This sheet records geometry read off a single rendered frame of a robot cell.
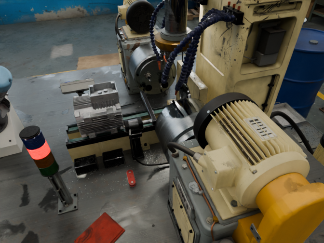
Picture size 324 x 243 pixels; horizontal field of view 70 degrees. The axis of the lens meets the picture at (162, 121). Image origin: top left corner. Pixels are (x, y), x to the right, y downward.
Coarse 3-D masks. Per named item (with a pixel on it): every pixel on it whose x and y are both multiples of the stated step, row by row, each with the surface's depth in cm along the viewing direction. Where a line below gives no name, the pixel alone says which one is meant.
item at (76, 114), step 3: (75, 96) 108; (117, 105) 103; (120, 105) 103; (117, 108) 102; (120, 108) 103; (75, 111) 99; (78, 111) 99; (75, 114) 99; (78, 114) 99; (75, 117) 99; (120, 129) 110; (81, 135) 107; (84, 135) 107
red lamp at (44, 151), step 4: (44, 144) 74; (40, 148) 73; (44, 148) 75; (48, 148) 77; (32, 152) 73; (36, 152) 73; (40, 152) 74; (44, 152) 75; (48, 152) 77; (32, 156) 75; (36, 156) 74; (40, 156) 75; (44, 156) 76
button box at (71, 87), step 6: (60, 84) 118; (66, 84) 119; (72, 84) 120; (78, 84) 120; (84, 84) 121; (90, 84) 122; (66, 90) 119; (72, 90) 120; (78, 90) 121; (84, 90) 125
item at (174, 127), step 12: (168, 108) 90; (180, 108) 87; (192, 108) 86; (156, 120) 94; (168, 120) 87; (180, 120) 83; (192, 120) 82; (156, 132) 95; (168, 132) 84; (180, 132) 80; (192, 132) 79; (168, 156) 85
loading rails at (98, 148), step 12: (156, 108) 127; (72, 132) 116; (108, 132) 114; (120, 132) 112; (144, 132) 117; (72, 144) 108; (84, 144) 110; (96, 144) 112; (108, 144) 115; (120, 144) 117; (144, 144) 119; (72, 156) 113; (84, 156) 115; (96, 156) 117
